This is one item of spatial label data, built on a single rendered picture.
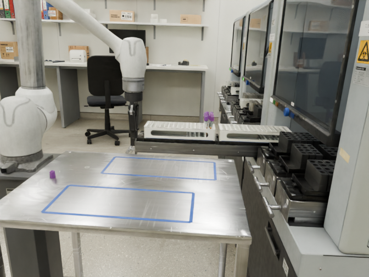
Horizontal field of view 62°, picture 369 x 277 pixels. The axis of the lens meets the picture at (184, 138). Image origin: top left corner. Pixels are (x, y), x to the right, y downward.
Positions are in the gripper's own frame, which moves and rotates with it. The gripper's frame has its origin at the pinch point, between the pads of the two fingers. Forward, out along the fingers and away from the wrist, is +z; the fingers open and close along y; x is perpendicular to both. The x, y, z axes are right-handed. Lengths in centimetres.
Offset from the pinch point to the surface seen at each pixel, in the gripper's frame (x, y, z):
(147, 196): -14, -56, -2
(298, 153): -60, -33, -8
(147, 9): 47, 350, -87
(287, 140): -60, -20, -8
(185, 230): -25, -70, -2
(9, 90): 250, 322, 37
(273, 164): -53, -29, -2
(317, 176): -60, -49, -7
